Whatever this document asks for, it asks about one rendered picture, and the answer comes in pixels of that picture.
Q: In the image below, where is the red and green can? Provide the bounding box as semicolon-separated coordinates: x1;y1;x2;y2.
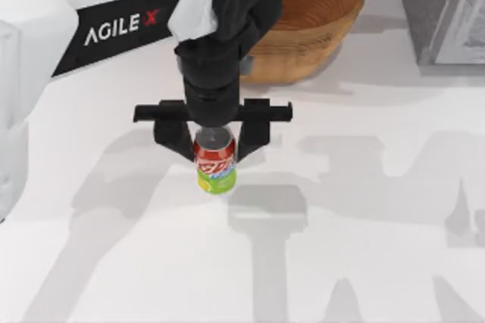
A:
192;125;239;196

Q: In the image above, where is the woven wooden basket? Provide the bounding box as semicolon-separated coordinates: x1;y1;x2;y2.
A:
230;0;366;86

